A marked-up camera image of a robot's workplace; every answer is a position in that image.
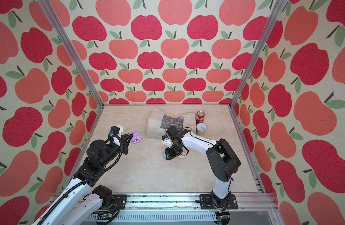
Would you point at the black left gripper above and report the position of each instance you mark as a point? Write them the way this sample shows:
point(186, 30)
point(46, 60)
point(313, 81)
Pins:
point(123, 139)

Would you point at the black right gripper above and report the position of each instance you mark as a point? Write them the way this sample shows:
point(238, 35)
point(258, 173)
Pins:
point(170, 153)

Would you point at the purple earbud charging case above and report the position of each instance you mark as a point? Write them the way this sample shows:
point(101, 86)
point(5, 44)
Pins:
point(136, 138)

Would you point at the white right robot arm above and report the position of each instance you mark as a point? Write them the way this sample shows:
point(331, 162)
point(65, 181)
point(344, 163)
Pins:
point(223, 160)

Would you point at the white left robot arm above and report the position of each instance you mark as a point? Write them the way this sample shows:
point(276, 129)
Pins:
point(77, 191)

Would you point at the yellow can white lid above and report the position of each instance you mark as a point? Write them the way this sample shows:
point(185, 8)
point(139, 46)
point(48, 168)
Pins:
point(201, 129)

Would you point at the red cola can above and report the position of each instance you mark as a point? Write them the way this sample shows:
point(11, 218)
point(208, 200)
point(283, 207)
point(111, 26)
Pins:
point(200, 116)

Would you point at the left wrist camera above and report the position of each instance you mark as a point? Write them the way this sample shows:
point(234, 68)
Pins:
point(115, 133)

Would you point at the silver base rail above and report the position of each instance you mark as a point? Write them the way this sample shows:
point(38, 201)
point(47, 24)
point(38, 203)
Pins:
point(243, 209)

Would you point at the left aluminium frame post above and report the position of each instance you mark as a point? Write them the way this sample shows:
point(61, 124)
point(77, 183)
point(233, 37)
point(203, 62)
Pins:
point(70, 49)

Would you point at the aluminium frame post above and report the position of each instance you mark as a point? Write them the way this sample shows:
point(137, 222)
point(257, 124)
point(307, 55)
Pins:
point(261, 43)
point(70, 49)

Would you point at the right aluminium frame post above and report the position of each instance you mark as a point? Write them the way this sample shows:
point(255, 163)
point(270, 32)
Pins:
point(261, 43)

